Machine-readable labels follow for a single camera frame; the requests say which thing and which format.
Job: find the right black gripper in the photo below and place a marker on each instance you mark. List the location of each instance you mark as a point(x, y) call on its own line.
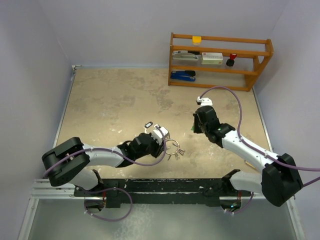
point(196, 129)

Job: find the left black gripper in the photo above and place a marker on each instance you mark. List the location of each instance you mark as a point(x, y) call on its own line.
point(158, 148)

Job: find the black key tag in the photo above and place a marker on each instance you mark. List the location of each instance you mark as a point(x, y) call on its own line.
point(148, 124)

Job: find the metal keyring with keys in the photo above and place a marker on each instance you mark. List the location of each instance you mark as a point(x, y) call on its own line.
point(173, 148)

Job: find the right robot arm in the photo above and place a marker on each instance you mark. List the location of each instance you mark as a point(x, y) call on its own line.
point(277, 178)

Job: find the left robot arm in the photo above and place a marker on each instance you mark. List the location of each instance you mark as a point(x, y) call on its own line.
point(68, 162)

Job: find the blue stapler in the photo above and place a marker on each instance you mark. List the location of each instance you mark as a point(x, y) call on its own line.
point(184, 75)

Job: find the wooden shelf rack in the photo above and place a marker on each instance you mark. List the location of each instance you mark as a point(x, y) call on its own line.
point(253, 55)

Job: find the white red box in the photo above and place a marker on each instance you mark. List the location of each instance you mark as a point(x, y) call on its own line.
point(212, 58)

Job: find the black red bottle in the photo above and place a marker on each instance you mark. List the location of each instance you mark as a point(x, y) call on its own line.
point(231, 61)

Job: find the grey stapler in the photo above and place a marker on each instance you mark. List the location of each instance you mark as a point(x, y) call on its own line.
point(185, 55)

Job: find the yellow cap container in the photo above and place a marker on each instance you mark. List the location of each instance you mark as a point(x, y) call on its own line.
point(196, 40)

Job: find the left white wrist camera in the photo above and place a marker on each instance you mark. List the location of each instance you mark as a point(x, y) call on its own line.
point(160, 133)

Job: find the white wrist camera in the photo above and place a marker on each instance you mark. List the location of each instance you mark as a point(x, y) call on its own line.
point(160, 133)
point(204, 101)

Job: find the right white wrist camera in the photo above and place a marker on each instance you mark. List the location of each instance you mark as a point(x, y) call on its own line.
point(204, 101)

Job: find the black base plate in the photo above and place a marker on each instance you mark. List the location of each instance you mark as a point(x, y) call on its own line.
point(190, 191)

